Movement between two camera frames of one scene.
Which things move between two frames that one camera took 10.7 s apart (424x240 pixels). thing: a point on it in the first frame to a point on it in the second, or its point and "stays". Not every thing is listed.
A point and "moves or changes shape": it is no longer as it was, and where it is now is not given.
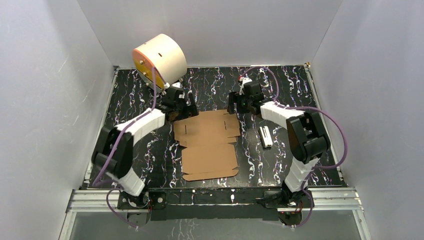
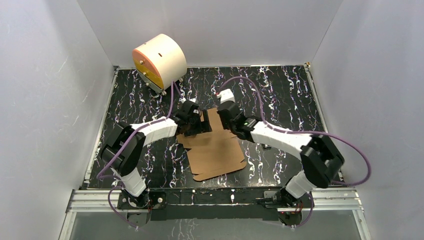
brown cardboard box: [207, 138] moves or changes shape
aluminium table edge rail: [308, 69] stays
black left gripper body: [180, 96] to [203, 122]
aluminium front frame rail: [345, 199] stays
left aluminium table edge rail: [88, 171] stays
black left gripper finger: [192, 110] to [205, 126]
